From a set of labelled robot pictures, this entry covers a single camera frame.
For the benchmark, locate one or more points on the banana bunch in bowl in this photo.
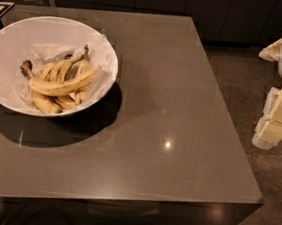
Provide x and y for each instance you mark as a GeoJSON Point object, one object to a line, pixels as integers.
{"type": "Point", "coordinates": [57, 72]}

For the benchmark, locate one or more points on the white paper bowl liner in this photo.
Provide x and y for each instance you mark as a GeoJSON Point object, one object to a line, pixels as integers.
{"type": "Point", "coordinates": [101, 53]}

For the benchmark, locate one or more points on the white bowl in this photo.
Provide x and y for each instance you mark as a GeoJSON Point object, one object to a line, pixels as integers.
{"type": "Point", "coordinates": [16, 42]}

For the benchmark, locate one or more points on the yellow banana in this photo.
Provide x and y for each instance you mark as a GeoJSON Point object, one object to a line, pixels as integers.
{"type": "Point", "coordinates": [54, 88]}

